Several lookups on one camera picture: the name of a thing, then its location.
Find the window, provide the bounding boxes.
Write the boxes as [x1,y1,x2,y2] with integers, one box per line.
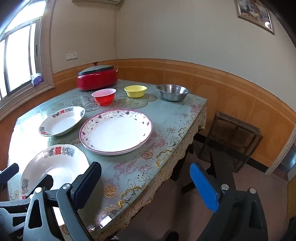
[0,16,47,102]

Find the yellow bowl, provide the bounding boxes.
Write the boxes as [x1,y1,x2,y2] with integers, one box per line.
[124,85,148,98]

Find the white door frame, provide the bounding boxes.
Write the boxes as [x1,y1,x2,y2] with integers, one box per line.
[265,139,296,176]

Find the white power cable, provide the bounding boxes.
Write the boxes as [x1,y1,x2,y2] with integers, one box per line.
[114,35,120,73]

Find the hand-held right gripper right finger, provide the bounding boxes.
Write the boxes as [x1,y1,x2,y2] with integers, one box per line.
[190,162,270,241]

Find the large floral pink-rimmed plate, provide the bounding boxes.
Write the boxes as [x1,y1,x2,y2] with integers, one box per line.
[79,109,153,156]

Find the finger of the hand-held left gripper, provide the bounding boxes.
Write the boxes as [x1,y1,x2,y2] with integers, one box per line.
[0,163,19,185]

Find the stainless steel bowl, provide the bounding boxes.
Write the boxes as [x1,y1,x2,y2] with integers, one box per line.
[156,84,190,102]

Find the oval red-print floral plate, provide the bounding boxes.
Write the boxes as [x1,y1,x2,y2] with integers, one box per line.
[20,144,90,227]

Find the red plastic bowl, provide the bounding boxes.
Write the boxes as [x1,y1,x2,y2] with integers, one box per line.
[92,88,117,106]

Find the purple tissue pack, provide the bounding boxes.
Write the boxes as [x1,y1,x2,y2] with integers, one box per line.
[31,74,44,87]

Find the wooden stool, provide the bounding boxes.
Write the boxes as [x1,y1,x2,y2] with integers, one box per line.
[200,111,263,173]

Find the small round red-print plate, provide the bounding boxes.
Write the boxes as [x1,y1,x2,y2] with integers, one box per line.
[38,106,86,137]

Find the framed wall picture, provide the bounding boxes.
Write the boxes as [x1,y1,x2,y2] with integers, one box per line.
[234,0,275,35]

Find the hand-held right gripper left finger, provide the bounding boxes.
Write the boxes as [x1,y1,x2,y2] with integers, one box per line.
[23,161,102,241]

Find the red electric pot with lid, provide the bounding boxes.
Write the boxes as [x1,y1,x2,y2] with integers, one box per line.
[77,65,118,91]

